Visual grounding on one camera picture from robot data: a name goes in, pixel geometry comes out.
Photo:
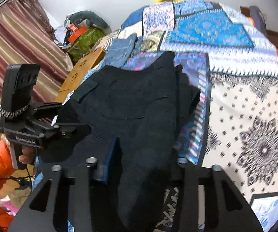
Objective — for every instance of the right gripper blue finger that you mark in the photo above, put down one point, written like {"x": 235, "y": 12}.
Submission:
{"x": 107, "y": 156}

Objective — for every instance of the black pants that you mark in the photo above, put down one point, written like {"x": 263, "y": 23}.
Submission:
{"x": 146, "y": 110}

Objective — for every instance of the left hand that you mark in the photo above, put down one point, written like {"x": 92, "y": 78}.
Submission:
{"x": 28, "y": 155}

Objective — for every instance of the wooden lap desk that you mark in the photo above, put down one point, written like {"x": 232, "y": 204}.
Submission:
{"x": 78, "y": 72}

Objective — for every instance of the green storage bag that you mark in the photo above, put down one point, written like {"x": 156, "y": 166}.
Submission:
{"x": 83, "y": 45}

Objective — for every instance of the striped red curtain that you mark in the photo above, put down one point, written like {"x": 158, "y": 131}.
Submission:
{"x": 26, "y": 37}

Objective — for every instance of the orange box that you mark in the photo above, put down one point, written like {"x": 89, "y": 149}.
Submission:
{"x": 74, "y": 31}

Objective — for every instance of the folded blue jeans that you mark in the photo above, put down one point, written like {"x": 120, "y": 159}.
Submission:
{"x": 119, "y": 51}

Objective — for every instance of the grey plush pillow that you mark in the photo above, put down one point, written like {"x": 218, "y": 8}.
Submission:
{"x": 90, "y": 18}

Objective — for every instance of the blue patchwork bedspread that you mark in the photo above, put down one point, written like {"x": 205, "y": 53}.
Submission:
{"x": 227, "y": 56}

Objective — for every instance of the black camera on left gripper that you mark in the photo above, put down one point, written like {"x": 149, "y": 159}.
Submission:
{"x": 17, "y": 89}

